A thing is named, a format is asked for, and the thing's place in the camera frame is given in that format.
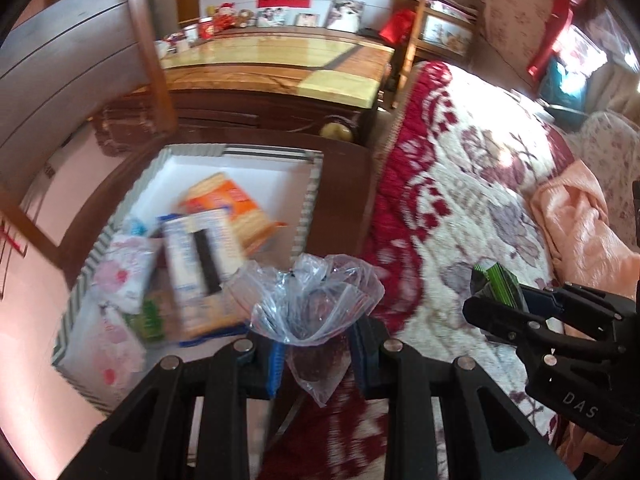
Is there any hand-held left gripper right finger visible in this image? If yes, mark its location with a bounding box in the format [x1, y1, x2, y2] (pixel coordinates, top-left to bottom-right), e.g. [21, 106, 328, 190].
[347, 317, 576, 480]

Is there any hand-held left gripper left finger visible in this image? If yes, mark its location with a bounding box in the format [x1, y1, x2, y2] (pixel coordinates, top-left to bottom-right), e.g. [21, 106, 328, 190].
[60, 337, 288, 480]

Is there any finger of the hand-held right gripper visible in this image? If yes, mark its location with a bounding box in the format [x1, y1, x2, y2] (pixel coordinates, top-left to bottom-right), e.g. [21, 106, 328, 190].
[517, 282, 626, 333]
[462, 295, 561, 361]

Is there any black green snack packet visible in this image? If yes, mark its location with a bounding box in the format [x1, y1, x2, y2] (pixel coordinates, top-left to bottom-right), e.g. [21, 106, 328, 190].
[470, 262, 526, 311]

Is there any small clear bag of nuts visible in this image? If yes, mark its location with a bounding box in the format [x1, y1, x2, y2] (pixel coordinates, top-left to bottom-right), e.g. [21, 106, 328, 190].
[250, 254, 386, 408]

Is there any dark brown snack pack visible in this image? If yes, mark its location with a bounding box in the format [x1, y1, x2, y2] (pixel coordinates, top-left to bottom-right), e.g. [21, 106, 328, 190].
[160, 207, 248, 348]

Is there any white pink snack packet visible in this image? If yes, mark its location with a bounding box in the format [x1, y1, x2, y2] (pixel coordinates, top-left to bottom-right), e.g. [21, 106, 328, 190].
[95, 237, 162, 311]
[95, 312, 147, 388]

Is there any orange cracker pack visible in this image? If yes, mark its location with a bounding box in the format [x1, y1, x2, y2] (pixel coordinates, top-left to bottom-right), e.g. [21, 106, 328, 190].
[177, 172, 286, 256]

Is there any green white striped box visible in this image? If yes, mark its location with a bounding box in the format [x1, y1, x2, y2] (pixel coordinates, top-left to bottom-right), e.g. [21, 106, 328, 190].
[52, 142, 326, 413]

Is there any blue white snack packet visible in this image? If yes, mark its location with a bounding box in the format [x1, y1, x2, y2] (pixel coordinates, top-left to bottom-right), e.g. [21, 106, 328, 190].
[122, 215, 166, 241]

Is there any peach quilt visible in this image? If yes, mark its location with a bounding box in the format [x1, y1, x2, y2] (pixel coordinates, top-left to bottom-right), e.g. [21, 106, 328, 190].
[530, 160, 640, 471]

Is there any floral plush blanket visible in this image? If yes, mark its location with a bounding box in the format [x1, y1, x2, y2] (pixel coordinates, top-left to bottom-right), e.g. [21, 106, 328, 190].
[260, 60, 576, 480]

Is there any floral sofa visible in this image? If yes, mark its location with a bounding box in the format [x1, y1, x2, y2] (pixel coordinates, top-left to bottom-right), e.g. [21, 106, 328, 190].
[580, 110, 640, 201]

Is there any dark wooden side table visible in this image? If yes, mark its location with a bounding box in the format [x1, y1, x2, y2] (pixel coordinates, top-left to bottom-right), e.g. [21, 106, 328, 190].
[55, 127, 376, 311]

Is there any teal bag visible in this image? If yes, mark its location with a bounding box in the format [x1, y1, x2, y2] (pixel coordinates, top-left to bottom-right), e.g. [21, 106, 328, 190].
[537, 57, 588, 111]

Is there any round cream knob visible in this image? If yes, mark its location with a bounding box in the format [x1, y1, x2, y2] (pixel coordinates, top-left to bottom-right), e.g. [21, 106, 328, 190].
[320, 119, 357, 141]

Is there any red plastic stool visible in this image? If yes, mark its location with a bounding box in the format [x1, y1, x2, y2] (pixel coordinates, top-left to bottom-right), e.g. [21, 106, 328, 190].
[527, 0, 588, 76]

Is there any wooden shelf rack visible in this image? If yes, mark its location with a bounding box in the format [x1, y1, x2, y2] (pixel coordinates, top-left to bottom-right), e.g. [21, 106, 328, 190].
[395, 0, 476, 111]

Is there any red gift bag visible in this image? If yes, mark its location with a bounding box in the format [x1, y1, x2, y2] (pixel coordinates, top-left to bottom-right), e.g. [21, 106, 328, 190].
[378, 9, 416, 43]

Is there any wooden chair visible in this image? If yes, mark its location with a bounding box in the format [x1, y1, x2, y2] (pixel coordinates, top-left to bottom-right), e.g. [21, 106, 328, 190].
[0, 0, 181, 306]

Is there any red plush doll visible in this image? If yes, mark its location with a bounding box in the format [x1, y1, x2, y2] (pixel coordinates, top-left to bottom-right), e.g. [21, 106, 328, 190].
[212, 2, 238, 31]

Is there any large photo frame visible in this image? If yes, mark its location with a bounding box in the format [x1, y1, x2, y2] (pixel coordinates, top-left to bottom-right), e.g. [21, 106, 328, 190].
[325, 0, 366, 33]

